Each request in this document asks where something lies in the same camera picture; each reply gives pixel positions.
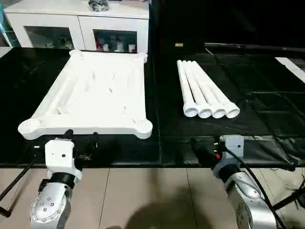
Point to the light blue plastic stand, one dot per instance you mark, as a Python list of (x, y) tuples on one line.
[(4, 31)]

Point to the black work mat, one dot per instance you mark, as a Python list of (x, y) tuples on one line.
[(238, 133)]

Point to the white canister red base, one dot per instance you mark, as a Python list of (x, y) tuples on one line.
[(132, 48)]

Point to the red labelled package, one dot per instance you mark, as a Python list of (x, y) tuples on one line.
[(98, 44)]

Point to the white plastic table top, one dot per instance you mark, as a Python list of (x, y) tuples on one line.
[(95, 95)]

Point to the small tan label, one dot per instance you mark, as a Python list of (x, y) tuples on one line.
[(179, 44)]

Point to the white glass-door cabinet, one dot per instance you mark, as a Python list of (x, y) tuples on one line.
[(81, 21)]

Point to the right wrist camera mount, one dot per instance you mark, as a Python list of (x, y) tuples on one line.
[(232, 144)]

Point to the black tripod stand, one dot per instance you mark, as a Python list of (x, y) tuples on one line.
[(289, 198)]

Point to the white flat strip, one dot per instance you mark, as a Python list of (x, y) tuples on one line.
[(293, 68)]

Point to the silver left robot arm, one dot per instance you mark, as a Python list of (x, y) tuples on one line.
[(50, 205)]

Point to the black metal rail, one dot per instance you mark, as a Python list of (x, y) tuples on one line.
[(250, 45)]

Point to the white plastic table leg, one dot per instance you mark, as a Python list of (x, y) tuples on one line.
[(196, 93), (206, 91), (187, 90), (215, 89)]

